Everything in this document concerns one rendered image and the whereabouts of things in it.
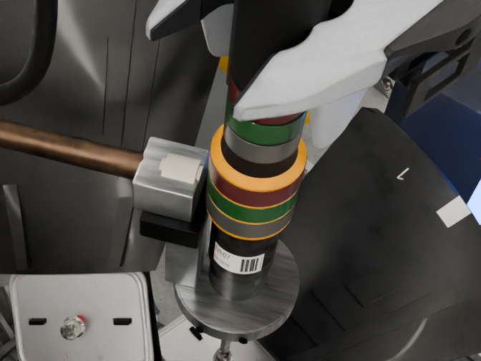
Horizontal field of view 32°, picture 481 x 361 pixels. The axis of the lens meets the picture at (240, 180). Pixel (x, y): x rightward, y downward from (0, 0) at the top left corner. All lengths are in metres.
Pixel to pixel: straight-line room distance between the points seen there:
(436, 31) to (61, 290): 0.29
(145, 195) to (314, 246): 0.26
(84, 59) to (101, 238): 0.10
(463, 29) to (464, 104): 0.70
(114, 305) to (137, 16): 0.17
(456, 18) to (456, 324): 0.38
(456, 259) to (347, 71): 0.41
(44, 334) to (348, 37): 0.30
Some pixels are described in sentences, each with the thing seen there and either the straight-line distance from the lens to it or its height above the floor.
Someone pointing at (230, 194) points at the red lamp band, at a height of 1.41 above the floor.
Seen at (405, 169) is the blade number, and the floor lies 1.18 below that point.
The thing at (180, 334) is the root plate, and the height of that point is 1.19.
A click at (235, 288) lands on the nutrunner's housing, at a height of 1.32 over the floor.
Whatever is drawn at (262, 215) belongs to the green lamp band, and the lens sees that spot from 0.38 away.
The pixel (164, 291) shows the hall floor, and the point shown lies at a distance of 1.94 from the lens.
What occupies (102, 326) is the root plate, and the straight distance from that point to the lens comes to 0.51.
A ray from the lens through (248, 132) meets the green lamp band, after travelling 0.34.
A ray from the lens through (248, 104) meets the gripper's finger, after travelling 0.28.
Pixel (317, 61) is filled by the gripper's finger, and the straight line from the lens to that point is 0.29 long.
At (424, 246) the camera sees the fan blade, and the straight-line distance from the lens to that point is 0.67.
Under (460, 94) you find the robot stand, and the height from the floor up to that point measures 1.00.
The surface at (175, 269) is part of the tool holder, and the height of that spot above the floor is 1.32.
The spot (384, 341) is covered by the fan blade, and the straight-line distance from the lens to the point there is 0.62.
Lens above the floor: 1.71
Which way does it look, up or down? 54 degrees down
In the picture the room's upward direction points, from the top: 8 degrees clockwise
